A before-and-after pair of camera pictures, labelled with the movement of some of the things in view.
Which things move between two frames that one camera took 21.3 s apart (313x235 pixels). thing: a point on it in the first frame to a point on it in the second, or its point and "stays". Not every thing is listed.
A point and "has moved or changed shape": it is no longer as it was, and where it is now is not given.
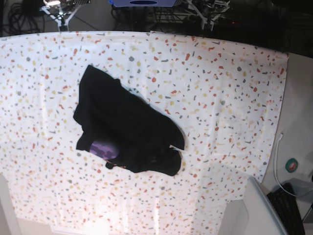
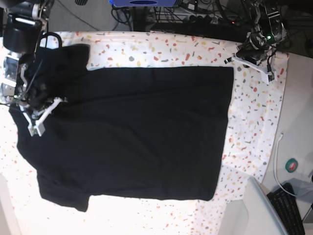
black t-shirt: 123,128 has moved or changed shape
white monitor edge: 263,219 stays
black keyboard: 286,207 stays
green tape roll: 291,165 stays
